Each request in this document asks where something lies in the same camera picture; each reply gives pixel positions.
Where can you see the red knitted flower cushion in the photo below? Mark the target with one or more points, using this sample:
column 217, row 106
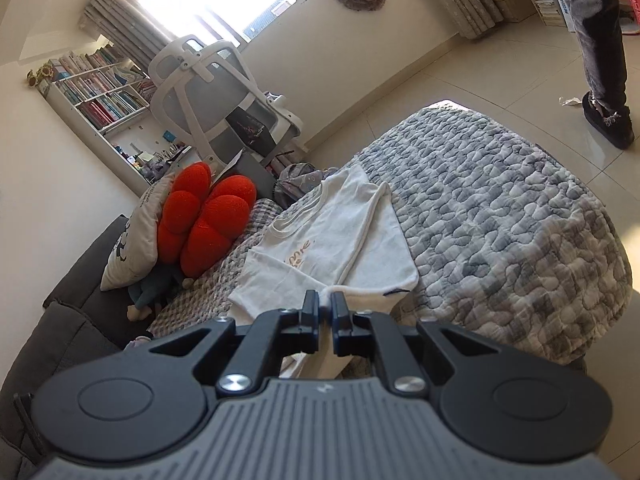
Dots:
column 210, row 220

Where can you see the white paper sheet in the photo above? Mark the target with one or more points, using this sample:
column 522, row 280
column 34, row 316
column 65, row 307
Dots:
column 231, row 160

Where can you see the dark grey sofa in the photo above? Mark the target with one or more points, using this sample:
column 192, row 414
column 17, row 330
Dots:
column 60, row 330

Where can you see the beige printed pillow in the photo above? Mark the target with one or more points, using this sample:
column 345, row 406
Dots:
column 135, row 245

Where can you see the blue plush doll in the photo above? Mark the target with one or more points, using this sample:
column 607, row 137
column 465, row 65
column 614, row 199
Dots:
column 150, row 292

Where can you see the grey checked quilt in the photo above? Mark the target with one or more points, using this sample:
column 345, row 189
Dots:
column 500, row 240

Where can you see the paper scrap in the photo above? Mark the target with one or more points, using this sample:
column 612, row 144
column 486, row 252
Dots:
column 570, row 101

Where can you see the black printed cloth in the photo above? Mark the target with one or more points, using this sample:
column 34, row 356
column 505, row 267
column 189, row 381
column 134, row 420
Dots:
column 250, row 127

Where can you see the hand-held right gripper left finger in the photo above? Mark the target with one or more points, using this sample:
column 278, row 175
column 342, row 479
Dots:
column 310, row 322

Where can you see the white office chair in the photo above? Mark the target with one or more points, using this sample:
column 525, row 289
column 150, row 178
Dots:
column 200, row 95

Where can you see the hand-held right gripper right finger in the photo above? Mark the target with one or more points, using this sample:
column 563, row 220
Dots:
column 341, row 322

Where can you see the grey backpack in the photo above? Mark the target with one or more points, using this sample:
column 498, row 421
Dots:
column 300, row 182

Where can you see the white sweatshirt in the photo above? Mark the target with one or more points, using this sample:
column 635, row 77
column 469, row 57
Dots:
column 330, row 240

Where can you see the white bookshelf with books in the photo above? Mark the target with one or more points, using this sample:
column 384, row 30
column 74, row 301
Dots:
column 105, row 100

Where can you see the small grey cloth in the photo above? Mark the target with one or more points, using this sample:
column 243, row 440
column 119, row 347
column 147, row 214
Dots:
column 136, row 342

